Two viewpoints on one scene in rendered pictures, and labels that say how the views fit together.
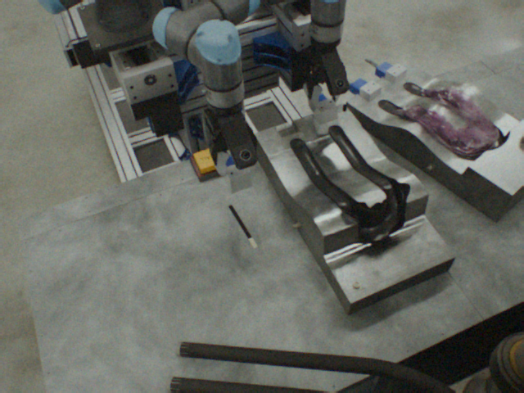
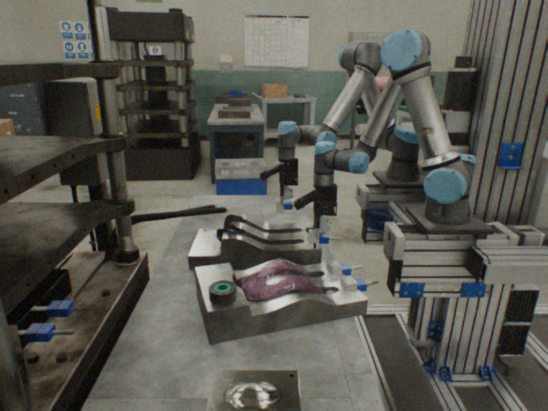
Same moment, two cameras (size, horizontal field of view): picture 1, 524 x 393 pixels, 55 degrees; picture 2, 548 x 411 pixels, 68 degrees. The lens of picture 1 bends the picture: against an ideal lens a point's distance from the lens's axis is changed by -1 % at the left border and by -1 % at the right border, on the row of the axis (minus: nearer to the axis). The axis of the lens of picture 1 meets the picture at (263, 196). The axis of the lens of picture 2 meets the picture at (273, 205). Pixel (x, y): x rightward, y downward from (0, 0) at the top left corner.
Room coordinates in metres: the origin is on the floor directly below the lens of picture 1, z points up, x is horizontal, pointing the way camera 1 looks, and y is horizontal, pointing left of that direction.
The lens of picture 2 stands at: (1.31, -1.58, 1.57)
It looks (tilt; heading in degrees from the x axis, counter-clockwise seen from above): 20 degrees down; 110
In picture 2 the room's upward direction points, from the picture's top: 1 degrees clockwise
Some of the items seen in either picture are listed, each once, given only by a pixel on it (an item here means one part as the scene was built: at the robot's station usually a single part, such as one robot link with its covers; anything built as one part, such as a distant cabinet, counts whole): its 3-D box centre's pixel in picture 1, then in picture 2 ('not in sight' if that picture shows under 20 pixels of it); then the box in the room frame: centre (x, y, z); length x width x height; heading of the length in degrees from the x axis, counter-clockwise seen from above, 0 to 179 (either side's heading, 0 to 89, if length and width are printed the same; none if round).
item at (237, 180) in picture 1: (230, 163); (289, 205); (0.78, 0.07, 0.93); 0.13 x 0.05 x 0.05; 21
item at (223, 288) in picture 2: not in sight; (223, 292); (0.83, -0.68, 0.93); 0.08 x 0.08 x 0.04
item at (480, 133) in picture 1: (450, 115); (280, 277); (0.93, -0.49, 0.90); 0.26 x 0.18 x 0.08; 38
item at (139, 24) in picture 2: not in sight; (161, 94); (-2.25, 3.41, 1.03); 1.54 x 0.94 x 2.06; 115
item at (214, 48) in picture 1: (219, 55); (287, 134); (0.76, 0.07, 1.25); 0.09 x 0.08 x 0.11; 45
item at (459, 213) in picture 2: not in sight; (448, 203); (1.42, -0.11, 1.09); 0.15 x 0.15 x 0.10
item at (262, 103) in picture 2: not in sight; (283, 119); (-1.16, 5.52, 0.47); 1.10 x 0.52 x 0.94; 33
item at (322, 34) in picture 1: (325, 27); (323, 178); (0.98, -0.16, 1.14); 0.08 x 0.08 x 0.05
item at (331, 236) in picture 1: (346, 191); (256, 239); (0.73, -0.20, 0.87); 0.50 x 0.26 x 0.14; 21
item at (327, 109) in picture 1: (317, 101); (325, 238); (1.00, -0.15, 0.90); 0.13 x 0.05 x 0.05; 21
